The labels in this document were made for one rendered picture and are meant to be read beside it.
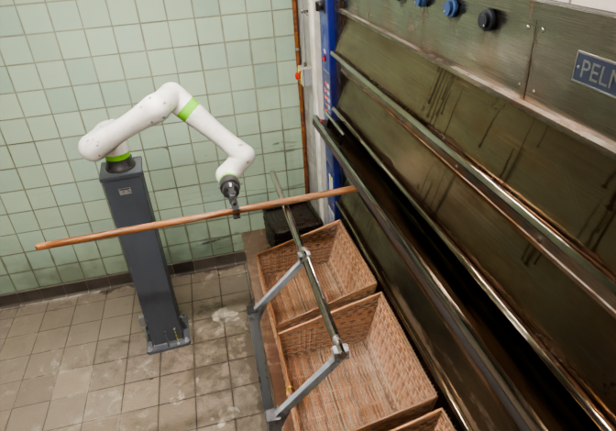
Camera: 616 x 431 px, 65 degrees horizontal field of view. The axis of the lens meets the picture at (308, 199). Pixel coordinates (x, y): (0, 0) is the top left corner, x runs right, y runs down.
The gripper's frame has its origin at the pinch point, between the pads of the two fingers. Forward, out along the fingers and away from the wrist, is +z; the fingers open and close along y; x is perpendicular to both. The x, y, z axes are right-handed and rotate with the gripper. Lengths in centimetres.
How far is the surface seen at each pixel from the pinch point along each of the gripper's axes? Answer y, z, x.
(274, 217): 41, -54, -23
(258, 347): 43, 38, 1
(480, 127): -61, 85, -57
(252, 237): 61, -67, -10
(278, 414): 23, 85, 0
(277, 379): 61, 41, -4
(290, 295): 60, -7, -21
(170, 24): -58, -124, 15
